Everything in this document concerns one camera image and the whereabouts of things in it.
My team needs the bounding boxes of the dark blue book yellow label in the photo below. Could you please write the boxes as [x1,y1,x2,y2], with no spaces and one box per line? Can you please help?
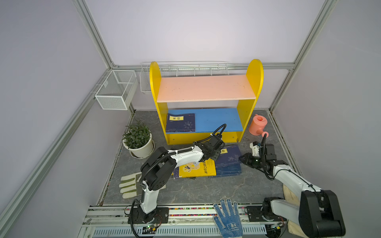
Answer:
[166,114,195,133]

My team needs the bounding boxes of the dark blue book stack bottom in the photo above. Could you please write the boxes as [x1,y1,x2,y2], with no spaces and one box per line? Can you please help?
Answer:
[209,164,242,178]

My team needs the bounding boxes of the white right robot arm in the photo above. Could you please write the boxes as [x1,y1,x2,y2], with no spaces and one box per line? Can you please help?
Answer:
[239,141,346,238]

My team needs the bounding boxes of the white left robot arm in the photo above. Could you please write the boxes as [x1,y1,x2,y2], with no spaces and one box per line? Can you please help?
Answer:
[139,133,225,214]

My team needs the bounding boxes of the yellow cartoon cover book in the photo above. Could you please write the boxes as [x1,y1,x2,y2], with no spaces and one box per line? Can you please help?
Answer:
[175,159,217,178]

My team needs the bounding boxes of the blue lower shelf board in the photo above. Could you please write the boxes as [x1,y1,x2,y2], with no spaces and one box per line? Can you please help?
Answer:
[168,108,243,133]

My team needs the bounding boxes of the purple book under yellow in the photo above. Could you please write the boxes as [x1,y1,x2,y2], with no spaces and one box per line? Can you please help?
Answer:
[172,167,196,179]

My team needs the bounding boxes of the cream leather glove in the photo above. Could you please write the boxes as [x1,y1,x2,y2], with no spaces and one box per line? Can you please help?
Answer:
[283,184,300,206]

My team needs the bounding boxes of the blue dotted knit glove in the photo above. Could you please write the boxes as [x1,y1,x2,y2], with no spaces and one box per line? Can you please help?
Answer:
[213,198,243,238]

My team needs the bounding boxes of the pink upper shelf board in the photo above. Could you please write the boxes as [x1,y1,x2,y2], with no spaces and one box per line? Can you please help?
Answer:
[156,75,263,103]

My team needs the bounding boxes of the white plastic plant pot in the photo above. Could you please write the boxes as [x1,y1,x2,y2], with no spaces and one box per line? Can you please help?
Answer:
[123,133,153,159]

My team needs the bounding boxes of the green potted plant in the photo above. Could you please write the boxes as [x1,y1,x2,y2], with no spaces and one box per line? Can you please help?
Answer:
[123,122,151,149]

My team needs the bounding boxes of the beige grey work glove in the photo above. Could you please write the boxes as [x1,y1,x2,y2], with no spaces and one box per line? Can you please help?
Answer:
[119,173,167,200]

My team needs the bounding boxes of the white mesh basket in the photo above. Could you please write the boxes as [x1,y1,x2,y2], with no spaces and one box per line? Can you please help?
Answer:
[95,70,138,111]

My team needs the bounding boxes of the yellow bookshelf frame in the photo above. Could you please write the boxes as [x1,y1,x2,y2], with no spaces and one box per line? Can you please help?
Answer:
[149,59,264,145]

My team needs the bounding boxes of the white wire basket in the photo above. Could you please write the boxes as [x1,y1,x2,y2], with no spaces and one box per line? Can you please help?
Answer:
[140,61,229,94]

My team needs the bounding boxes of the aluminium frame post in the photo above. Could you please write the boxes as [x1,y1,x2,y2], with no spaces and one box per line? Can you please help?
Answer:
[72,0,114,69]

